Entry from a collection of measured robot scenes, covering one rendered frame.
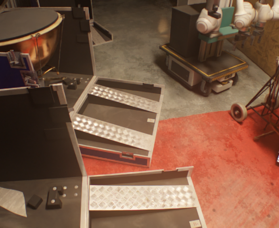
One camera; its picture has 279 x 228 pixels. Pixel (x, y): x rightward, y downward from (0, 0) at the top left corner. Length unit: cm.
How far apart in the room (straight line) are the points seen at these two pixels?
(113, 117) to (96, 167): 61
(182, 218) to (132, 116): 112
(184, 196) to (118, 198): 49
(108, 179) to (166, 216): 49
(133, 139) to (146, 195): 59
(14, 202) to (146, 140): 117
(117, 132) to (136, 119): 30
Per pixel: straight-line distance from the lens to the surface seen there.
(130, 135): 205
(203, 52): 267
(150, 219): 166
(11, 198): 177
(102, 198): 160
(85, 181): 166
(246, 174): 205
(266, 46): 353
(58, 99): 119
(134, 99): 243
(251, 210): 189
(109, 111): 236
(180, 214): 170
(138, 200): 162
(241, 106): 237
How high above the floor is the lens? 155
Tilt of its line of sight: 41 degrees down
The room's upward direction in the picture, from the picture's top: straight up
